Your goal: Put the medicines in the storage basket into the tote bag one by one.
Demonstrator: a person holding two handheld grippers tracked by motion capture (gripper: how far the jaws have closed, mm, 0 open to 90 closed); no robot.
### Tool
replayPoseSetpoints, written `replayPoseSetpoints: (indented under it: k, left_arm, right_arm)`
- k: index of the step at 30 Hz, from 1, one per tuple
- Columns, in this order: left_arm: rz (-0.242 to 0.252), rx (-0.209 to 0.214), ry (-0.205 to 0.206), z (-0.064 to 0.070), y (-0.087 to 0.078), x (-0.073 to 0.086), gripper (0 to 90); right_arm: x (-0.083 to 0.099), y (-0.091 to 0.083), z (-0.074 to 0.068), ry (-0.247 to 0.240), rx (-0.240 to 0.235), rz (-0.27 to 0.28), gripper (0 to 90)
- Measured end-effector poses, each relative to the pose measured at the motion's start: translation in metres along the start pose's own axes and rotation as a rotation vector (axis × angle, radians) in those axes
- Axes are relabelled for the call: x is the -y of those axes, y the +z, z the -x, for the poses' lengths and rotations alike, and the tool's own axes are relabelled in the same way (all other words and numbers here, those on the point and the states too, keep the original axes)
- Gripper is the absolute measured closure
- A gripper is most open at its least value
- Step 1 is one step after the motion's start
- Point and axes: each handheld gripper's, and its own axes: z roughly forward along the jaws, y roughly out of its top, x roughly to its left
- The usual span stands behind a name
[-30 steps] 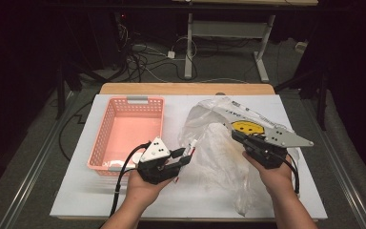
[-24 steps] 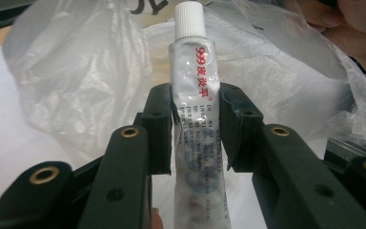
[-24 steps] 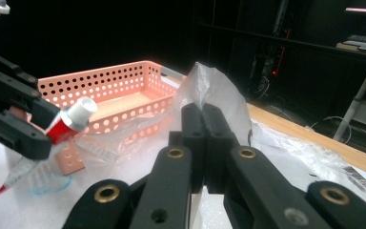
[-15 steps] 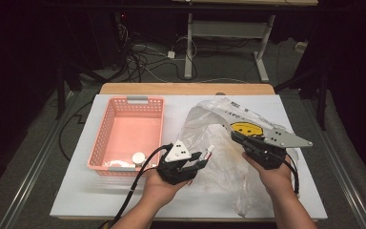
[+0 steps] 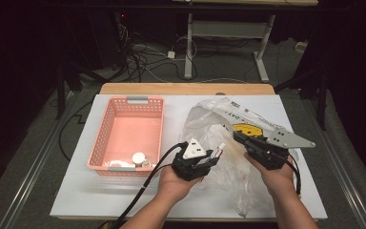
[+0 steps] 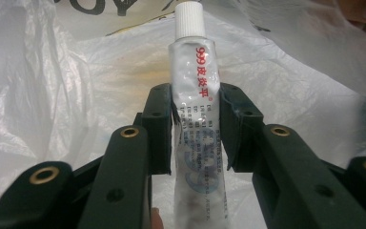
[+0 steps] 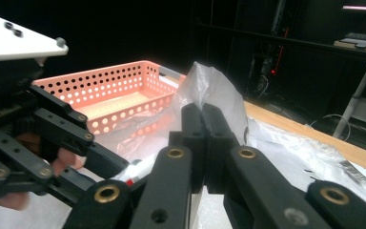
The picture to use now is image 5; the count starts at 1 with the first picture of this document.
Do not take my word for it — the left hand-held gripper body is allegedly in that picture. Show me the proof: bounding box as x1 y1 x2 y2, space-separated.
171 137 209 182

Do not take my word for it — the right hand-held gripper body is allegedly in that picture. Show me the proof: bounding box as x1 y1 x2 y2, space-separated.
251 127 316 171

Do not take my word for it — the small red white tube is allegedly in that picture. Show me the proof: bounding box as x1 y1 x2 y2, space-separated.
214 142 227 158

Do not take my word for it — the clear smiley plastic bag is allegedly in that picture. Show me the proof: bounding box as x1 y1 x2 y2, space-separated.
179 96 299 219

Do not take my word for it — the white-lidded round jar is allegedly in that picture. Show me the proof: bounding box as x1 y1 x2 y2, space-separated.
132 152 147 168

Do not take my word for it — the pink perforated plastic basket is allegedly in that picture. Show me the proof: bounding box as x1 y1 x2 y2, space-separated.
87 95 166 177

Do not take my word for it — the person's left hand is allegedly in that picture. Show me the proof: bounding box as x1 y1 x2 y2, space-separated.
156 165 204 201

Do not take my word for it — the person's right hand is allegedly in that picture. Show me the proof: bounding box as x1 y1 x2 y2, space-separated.
243 153 296 197

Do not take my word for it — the black metal stand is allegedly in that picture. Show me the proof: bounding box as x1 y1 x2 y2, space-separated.
274 68 328 132
55 58 125 121

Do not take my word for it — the white table mat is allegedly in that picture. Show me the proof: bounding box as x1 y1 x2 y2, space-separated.
50 94 329 221

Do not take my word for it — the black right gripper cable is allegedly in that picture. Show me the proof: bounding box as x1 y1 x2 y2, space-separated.
286 156 302 196

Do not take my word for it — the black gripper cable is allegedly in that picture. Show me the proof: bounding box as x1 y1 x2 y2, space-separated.
96 141 190 229
286 156 302 196

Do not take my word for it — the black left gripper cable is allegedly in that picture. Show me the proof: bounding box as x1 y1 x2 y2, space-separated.
96 141 190 229

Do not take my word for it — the aluminium floor rail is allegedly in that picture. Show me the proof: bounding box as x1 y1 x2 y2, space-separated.
301 94 366 229
0 90 77 229

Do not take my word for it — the white metal desk frame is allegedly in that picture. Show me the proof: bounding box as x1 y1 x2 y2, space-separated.
184 12 275 84

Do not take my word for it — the tangle of floor cables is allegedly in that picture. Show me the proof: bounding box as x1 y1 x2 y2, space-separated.
117 22 198 84

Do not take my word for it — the black floor cable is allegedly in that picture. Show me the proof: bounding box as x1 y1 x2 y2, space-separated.
58 100 93 161

